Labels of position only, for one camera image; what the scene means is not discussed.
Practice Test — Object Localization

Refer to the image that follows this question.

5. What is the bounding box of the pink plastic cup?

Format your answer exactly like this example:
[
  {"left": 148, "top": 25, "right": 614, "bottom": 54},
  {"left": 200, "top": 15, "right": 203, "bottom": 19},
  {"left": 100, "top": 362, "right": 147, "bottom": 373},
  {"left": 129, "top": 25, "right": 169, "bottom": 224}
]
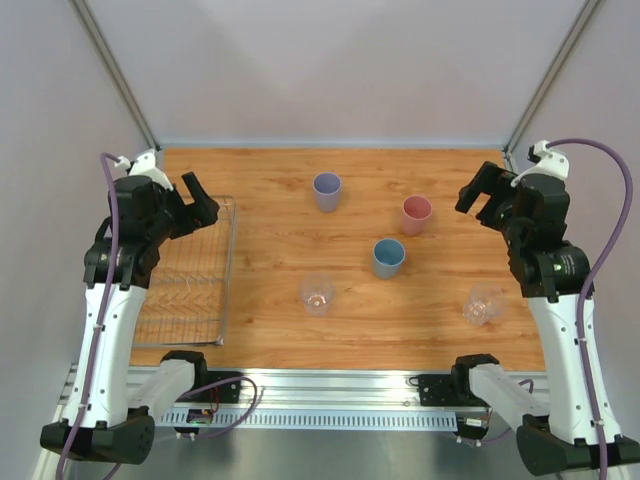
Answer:
[{"left": 401, "top": 195, "right": 433, "bottom": 236}]

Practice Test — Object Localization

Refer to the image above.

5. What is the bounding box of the blue plastic cup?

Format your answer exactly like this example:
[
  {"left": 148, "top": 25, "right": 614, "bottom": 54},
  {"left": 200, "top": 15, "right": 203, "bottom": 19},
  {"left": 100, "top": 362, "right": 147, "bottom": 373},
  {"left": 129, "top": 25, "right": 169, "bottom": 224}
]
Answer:
[{"left": 372, "top": 238, "right": 406, "bottom": 279}]

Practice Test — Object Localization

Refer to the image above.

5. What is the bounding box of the purple plastic cup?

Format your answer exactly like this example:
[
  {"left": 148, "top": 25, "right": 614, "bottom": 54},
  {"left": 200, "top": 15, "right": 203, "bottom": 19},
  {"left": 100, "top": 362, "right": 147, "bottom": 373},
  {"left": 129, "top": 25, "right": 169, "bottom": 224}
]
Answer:
[{"left": 312, "top": 172, "right": 342, "bottom": 213}]

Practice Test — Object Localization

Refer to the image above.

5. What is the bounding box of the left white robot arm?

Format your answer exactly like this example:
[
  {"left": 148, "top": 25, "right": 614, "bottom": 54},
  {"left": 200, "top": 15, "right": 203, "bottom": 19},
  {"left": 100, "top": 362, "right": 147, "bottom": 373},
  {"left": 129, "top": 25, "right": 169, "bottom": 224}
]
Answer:
[{"left": 40, "top": 172, "right": 219, "bottom": 465}]

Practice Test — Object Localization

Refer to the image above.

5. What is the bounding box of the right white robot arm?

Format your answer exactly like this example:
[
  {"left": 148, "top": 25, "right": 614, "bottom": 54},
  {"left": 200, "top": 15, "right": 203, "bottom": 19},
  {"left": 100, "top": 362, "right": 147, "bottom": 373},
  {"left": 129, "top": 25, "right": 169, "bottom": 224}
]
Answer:
[{"left": 450, "top": 162, "right": 639, "bottom": 476}]

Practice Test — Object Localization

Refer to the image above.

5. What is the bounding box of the clear glass cup right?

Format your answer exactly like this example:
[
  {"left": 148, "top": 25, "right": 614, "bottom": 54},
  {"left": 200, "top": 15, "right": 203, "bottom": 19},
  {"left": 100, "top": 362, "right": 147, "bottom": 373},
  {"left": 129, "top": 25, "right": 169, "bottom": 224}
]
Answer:
[{"left": 462, "top": 283, "right": 507, "bottom": 326}]

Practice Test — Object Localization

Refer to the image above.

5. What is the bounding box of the clear glass cup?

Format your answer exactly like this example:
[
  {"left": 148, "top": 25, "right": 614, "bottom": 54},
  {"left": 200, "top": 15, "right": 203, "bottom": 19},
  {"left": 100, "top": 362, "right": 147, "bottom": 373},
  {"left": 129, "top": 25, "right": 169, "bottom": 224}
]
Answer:
[
  {"left": 300, "top": 273, "right": 334, "bottom": 315},
  {"left": 462, "top": 283, "right": 507, "bottom": 326}
]

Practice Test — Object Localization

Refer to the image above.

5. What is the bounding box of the clear glass cup centre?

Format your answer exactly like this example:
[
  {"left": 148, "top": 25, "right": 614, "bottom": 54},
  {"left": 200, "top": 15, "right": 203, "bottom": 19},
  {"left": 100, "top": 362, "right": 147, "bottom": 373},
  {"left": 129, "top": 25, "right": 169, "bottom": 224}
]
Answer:
[{"left": 300, "top": 273, "right": 334, "bottom": 315}]

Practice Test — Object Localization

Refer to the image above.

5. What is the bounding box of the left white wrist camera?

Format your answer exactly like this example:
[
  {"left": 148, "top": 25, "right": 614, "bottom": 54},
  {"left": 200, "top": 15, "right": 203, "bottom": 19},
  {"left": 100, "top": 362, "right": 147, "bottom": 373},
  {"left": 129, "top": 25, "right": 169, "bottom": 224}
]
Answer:
[{"left": 114, "top": 149, "right": 174, "bottom": 191}]

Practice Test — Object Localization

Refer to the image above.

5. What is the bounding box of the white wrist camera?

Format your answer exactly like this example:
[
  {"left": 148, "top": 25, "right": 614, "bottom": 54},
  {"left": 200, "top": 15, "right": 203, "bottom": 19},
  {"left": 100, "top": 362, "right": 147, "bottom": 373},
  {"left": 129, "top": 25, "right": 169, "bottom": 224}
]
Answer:
[
  {"left": 522, "top": 140, "right": 570, "bottom": 181},
  {"left": 114, "top": 149, "right": 174, "bottom": 191}
]

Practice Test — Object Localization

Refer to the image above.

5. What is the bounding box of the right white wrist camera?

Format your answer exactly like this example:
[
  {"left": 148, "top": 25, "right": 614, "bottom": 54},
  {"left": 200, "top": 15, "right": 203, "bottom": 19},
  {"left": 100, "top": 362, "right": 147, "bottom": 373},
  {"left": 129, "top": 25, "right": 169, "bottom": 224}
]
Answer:
[{"left": 522, "top": 140, "right": 570, "bottom": 181}]

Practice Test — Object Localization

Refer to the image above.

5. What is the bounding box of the wire dish rack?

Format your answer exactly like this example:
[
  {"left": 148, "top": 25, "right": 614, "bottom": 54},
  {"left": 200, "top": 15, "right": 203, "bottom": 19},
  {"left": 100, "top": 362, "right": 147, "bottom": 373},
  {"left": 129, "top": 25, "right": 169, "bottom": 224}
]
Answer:
[{"left": 133, "top": 195, "right": 236, "bottom": 348}]

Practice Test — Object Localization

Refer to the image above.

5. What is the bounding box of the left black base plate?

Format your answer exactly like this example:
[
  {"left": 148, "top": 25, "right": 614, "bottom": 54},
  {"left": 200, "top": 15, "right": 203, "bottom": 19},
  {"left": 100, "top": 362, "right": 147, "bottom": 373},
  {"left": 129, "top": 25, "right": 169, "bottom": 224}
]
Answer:
[{"left": 178, "top": 370, "right": 242, "bottom": 405}]

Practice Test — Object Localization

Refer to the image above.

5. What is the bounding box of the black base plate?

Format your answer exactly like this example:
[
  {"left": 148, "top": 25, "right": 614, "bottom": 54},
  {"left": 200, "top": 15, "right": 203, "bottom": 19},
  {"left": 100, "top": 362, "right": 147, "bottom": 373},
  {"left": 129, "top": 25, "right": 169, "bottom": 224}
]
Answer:
[
  {"left": 178, "top": 370, "right": 242, "bottom": 405},
  {"left": 415, "top": 374, "right": 486, "bottom": 407}
]

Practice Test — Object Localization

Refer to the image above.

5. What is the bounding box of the aluminium front rail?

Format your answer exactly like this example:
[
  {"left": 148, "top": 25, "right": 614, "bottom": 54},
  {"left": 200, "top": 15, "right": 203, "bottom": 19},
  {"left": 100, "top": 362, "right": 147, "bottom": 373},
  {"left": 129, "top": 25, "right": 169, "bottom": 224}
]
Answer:
[{"left": 59, "top": 364, "right": 556, "bottom": 414}]

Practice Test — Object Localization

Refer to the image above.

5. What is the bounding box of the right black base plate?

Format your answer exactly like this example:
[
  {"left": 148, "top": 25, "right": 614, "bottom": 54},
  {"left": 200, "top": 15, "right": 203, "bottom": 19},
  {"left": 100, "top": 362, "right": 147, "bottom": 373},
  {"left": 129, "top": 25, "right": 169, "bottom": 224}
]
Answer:
[{"left": 415, "top": 374, "right": 486, "bottom": 407}]

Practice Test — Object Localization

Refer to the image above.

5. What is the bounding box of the right aluminium frame post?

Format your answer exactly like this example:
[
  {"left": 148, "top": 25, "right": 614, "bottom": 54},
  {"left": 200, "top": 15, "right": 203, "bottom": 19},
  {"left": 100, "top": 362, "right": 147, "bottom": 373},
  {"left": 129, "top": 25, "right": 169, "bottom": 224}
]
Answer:
[{"left": 502, "top": 0, "right": 604, "bottom": 156}]

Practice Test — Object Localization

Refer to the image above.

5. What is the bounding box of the aluminium frame post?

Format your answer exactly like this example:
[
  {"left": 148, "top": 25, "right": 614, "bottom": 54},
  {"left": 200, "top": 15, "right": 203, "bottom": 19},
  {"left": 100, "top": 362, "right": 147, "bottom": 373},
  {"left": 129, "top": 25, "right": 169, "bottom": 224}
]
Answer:
[
  {"left": 68, "top": 0, "right": 161, "bottom": 150},
  {"left": 502, "top": 0, "right": 604, "bottom": 156}
]

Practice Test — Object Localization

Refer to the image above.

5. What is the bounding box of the left aluminium frame post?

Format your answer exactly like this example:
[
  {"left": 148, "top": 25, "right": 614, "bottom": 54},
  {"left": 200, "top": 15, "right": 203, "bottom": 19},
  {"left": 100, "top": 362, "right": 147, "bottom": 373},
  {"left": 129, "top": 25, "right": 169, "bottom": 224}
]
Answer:
[{"left": 68, "top": 0, "right": 161, "bottom": 150}]

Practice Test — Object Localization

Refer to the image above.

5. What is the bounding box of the slotted cable duct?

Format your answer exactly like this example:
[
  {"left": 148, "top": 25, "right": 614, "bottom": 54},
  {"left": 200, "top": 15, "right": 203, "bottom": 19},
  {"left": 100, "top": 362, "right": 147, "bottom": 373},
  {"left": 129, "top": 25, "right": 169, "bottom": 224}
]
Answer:
[{"left": 157, "top": 407, "right": 458, "bottom": 432}]

